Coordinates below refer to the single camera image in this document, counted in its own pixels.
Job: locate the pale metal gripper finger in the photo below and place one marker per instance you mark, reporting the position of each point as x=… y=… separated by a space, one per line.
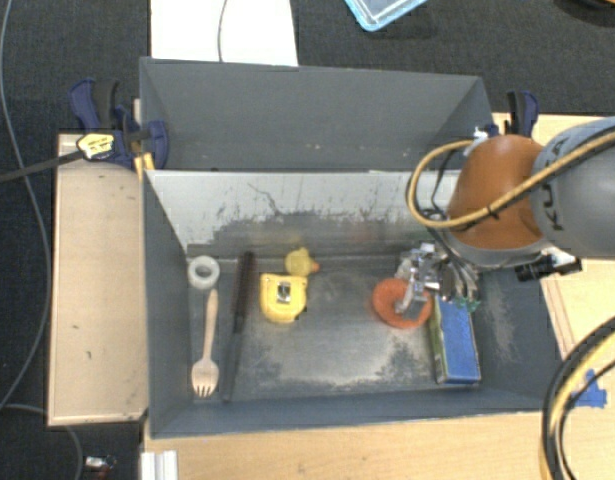
x=405 y=299
x=422 y=304

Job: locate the blue and green sponge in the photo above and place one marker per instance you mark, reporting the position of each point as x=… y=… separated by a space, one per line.
x=457 y=343

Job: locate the grey metal bin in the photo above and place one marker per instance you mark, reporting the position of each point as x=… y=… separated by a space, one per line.
x=337 y=358

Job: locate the yellow rubber duck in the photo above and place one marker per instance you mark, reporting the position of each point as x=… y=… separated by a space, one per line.
x=299 y=263

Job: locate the yellow tape measure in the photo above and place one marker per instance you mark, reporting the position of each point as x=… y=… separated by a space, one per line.
x=282 y=300

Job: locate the pale wooden fork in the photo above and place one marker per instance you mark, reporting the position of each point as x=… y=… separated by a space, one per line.
x=206 y=368

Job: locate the pale wood flat board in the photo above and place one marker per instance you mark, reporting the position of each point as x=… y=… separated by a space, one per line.
x=99 y=293

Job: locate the black cylinder on white bracket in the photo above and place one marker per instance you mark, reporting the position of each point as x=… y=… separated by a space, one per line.
x=542 y=267

